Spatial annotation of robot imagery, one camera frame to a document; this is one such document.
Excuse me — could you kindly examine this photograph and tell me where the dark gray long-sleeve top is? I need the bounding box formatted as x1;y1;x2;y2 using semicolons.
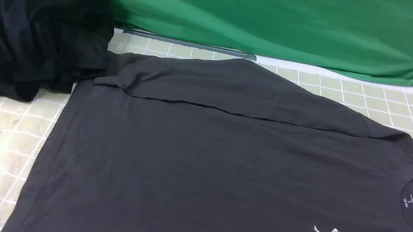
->
2;53;413;232

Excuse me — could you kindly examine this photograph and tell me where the pile of black clothes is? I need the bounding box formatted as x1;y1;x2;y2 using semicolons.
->
0;0;114;102

